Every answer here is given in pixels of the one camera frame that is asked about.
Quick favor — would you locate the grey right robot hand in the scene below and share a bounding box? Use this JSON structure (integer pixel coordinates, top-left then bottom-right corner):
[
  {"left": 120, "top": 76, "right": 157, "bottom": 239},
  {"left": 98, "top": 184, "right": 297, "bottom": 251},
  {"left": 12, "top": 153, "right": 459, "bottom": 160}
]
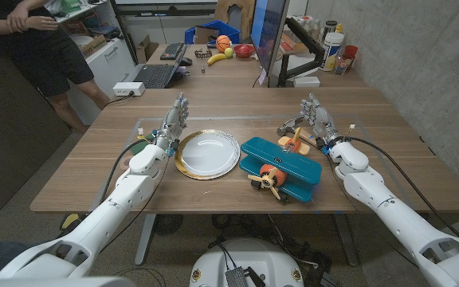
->
[{"left": 300, "top": 92, "right": 340, "bottom": 149}]

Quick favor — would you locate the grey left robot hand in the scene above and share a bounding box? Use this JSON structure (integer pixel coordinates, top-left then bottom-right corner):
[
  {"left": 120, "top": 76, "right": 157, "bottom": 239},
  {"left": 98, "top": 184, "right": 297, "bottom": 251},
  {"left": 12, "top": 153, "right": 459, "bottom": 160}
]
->
[{"left": 154, "top": 92, "right": 190, "bottom": 151}]

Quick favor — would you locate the gold-rimmed white paper plate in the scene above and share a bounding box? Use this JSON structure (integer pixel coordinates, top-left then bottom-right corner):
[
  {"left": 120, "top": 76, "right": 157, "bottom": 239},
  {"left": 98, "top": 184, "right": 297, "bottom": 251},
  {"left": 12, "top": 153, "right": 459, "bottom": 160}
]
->
[{"left": 174, "top": 128, "right": 241, "bottom": 181}]

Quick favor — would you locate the flat white box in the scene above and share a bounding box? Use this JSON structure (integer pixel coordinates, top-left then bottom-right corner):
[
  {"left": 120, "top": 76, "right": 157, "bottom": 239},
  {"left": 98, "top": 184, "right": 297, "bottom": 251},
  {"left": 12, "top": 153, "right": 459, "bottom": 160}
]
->
[{"left": 292, "top": 76, "right": 321, "bottom": 88}]

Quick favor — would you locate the flat green bar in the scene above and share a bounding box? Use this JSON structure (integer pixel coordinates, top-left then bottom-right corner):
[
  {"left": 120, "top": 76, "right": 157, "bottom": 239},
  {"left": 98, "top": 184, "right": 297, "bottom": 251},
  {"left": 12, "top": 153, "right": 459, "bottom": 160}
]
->
[{"left": 128, "top": 133, "right": 155, "bottom": 156}]

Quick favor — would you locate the black laptop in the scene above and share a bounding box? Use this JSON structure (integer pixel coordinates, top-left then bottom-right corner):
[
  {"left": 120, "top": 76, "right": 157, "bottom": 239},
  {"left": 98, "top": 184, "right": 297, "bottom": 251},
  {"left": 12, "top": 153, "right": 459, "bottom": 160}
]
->
[{"left": 132, "top": 42, "right": 189, "bottom": 89}]

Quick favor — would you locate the white power strip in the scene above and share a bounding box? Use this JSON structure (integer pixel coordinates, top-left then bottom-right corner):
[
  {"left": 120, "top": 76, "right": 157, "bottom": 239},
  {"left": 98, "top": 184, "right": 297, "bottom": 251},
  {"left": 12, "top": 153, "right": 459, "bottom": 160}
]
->
[{"left": 112, "top": 81, "right": 146, "bottom": 97}]

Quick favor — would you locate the teal toy biplane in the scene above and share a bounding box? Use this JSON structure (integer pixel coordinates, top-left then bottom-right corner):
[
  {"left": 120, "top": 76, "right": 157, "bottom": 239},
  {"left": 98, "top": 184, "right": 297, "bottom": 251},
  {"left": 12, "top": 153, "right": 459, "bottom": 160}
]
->
[{"left": 238, "top": 126, "right": 324, "bottom": 205}]

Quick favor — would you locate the white plastic canister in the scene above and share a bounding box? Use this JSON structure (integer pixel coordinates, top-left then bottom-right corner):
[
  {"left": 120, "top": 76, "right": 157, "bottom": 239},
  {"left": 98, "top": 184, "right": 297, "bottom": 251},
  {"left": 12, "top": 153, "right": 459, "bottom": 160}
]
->
[{"left": 319, "top": 31, "right": 345, "bottom": 73}]

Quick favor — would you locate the black keyboard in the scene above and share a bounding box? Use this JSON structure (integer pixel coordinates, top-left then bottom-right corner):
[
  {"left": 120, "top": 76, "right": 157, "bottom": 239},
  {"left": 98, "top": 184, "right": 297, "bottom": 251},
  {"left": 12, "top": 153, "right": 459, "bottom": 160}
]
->
[{"left": 159, "top": 41, "right": 185, "bottom": 61}]

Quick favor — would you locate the open cardboard box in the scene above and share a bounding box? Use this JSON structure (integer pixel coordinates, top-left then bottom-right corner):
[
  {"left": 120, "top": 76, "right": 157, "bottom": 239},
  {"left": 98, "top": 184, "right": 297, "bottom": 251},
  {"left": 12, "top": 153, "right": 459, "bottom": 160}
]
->
[{"left": 135, "top": 34, "right": 159, "bottom": 65}]

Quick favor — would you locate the yellow banana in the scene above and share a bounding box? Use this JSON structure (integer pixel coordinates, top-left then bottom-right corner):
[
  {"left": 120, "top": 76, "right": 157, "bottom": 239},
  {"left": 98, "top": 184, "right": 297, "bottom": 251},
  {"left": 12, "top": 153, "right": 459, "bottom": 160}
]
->
[{"left": 207, "top": 53, "right": 230, "bottom": 66}]

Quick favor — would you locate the white storage cabinet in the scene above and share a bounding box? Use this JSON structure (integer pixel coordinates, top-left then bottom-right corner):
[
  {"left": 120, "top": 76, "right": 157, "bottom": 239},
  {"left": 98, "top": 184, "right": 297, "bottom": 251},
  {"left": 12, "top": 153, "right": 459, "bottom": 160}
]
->
[{"left": 49, "top": 0, "right": 139, "bottom": 127}]

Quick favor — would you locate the dark-lidded jar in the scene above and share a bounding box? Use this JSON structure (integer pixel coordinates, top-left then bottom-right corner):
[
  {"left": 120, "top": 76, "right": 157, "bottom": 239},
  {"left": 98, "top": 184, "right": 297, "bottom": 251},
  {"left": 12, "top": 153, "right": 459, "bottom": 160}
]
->
[{"left": 324, "top": 20, "right": 339, "bottom": 43}]

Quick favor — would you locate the brown cardboard sheet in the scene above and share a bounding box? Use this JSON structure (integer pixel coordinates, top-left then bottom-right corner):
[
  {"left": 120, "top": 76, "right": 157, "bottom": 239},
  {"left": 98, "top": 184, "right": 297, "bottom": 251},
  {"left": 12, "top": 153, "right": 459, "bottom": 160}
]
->
[{"left": 194, "top": 26, "right": 220, "bottom": 45}]

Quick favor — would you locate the small orange basketball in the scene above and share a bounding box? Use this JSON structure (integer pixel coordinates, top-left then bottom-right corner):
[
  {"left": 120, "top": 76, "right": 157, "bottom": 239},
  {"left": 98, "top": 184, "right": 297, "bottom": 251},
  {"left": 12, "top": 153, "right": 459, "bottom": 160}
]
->
[{"left": 215, "top": 34, "right": 232, "bottom": 53}]

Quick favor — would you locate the red bowl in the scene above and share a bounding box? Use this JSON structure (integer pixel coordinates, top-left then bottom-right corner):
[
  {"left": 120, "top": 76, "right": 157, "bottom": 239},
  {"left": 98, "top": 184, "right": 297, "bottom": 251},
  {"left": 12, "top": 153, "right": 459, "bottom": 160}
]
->
[{"left": 233, "top": 43, "right": 256, "bottom": 60}]

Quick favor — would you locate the large computer monitor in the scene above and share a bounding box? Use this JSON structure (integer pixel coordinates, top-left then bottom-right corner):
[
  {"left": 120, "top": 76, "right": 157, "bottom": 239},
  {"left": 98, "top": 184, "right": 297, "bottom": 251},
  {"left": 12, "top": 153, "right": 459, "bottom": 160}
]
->
[{"left": 249, "top": 0, "right": 290, "bottom": 88}]

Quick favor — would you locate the blue plastic bin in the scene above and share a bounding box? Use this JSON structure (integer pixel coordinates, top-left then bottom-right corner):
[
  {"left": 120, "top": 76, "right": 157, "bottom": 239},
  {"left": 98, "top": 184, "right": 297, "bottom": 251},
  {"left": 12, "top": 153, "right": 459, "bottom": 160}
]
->
[{"left": 184, "top": 19, "right": 241, "bottom": 45}]

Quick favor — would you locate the yellow black foot pedal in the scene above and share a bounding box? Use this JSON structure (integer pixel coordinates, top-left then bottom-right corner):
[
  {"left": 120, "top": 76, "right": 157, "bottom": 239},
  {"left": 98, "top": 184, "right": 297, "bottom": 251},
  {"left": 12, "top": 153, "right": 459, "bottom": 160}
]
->
[{"left": 59, "top": 212, "right": 91, "bottom": 232}]

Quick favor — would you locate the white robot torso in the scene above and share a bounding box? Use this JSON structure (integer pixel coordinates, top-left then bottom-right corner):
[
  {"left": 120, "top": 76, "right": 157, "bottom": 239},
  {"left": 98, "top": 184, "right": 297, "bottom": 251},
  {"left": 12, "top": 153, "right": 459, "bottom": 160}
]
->
[{"left": 189, "top": 238, "right": 305, "bottom": 287}]

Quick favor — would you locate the standing person in black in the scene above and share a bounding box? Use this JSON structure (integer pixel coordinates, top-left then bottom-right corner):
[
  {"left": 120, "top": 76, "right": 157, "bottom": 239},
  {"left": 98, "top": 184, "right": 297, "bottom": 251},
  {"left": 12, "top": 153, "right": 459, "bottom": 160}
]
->
[{"left": 0, "top": 0, "right": 111, "bottom": 135}]

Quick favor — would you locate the wooden-handled claw hammer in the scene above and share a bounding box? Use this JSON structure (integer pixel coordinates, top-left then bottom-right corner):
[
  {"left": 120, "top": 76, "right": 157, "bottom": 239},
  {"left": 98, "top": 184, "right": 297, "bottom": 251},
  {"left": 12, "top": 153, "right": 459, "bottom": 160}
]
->
[{"left": 276, "top": 115, "right": 324, "bottom": 149}]

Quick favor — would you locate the black power strip cable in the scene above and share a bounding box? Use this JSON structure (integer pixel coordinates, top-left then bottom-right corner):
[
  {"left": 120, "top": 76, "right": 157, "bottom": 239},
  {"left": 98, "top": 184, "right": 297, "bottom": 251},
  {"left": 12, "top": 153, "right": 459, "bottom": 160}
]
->
[{"left": 104, "top": 92, "right": 135, "bottom": 107}]

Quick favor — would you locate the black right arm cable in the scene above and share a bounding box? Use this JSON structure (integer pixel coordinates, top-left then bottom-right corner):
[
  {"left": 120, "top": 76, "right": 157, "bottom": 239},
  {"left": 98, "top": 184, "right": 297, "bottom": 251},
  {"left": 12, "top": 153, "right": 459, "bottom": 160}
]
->
[{"left": 343, "top": 135, "right": 459, "bottom": 240}]

